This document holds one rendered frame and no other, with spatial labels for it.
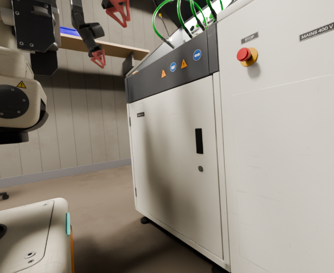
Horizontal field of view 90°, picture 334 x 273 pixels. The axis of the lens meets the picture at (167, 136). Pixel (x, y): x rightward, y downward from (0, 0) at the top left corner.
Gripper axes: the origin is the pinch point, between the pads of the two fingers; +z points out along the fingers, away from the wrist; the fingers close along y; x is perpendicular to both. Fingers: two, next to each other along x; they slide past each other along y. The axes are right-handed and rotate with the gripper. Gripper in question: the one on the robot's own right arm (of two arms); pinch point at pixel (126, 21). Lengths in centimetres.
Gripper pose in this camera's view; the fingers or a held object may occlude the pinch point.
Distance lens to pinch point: 73.4
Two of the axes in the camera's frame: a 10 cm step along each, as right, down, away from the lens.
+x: -7.3, 5.3, -4.4
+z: 4.5, 8.5, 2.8
